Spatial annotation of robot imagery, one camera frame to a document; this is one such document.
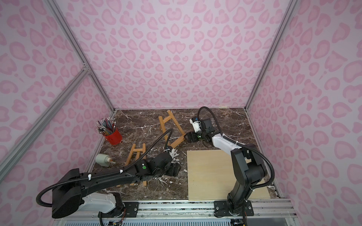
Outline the wooden easel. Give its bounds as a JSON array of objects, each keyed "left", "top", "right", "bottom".
[
  {"left": 158, "top": 110, "right": 186, "bottom": 149},
  {"left": 116, "top": 143, "right": 148, "bottom": 187}
]

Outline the plywood board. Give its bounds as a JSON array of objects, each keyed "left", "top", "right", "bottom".
[
  {"left": 249, "top": 186, "right": 271, "bottom": 199},
  {"left": 186, "top": 149, "right": 266, "bottom": 201}
]

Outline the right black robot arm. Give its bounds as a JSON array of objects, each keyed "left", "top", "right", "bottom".
[{"left": 184, "top": 106, "right": 275, "bottom": 221}]

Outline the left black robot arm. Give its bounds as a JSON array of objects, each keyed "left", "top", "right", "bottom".
[{"left": 35, "top": 145, "right": 181, "bottom": 218}]

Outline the red pencil bucket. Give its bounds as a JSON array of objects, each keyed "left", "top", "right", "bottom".
[{"left": 105, "top": 129, "right": 123, "bottom": 146}]

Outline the bunch of coloured pencils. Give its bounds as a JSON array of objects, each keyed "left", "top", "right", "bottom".
[{"left": 96, "top": 117, "right": 116, "bottom": 136}]

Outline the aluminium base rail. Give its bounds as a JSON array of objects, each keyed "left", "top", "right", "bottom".
[{"left": 53, "top": 194, "right": 300, "bottom": 226}]

